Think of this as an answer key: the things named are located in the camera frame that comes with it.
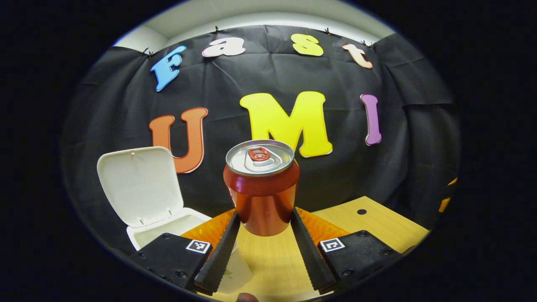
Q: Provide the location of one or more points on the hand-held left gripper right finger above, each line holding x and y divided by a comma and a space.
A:
312, 260

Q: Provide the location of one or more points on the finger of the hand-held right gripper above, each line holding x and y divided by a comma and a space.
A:
444, 204
452, 181

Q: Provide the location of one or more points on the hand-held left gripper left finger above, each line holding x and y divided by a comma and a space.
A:
222, 260

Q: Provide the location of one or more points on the red pop can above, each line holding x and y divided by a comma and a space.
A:
262, 201

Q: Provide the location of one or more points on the white desktop garbage bin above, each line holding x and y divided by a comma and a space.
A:
138, 188

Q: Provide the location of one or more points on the wooden desktop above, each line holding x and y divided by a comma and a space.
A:
377, 226

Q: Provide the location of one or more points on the black backdrop cloth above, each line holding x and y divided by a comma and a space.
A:
335, 176

